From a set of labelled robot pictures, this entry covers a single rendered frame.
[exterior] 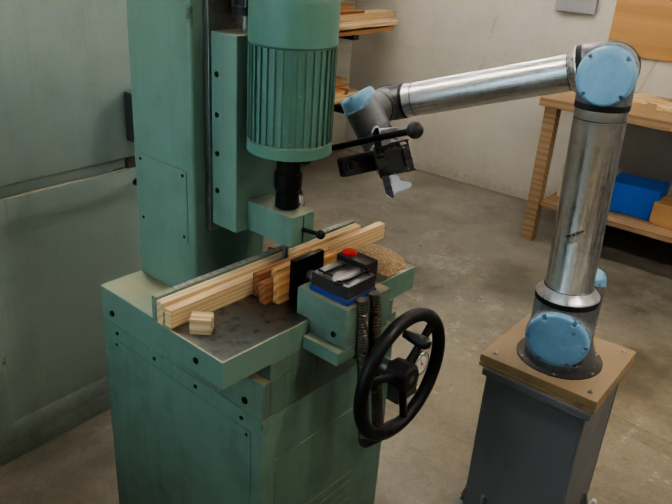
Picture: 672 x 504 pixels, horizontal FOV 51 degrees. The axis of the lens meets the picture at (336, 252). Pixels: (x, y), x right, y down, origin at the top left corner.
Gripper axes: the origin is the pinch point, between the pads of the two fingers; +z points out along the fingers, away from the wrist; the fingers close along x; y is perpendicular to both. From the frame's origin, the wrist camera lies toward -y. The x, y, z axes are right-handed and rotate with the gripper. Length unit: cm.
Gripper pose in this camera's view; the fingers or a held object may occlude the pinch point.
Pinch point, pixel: (381, 163)
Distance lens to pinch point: 147.7
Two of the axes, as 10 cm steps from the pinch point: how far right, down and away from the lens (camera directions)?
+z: -0.4, 1.7, -9.9
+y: 9.7, -2.3, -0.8
